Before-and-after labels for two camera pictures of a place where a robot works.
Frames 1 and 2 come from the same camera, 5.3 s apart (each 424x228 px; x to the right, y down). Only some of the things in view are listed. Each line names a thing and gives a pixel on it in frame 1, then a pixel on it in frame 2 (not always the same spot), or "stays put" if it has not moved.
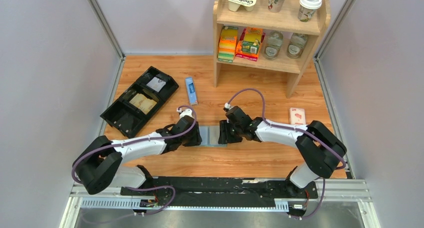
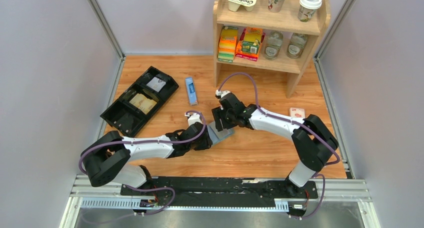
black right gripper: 223,134 -> 218,113
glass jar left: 273,45 stays put
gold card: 141,102 stays put
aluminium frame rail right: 345,153 stays put
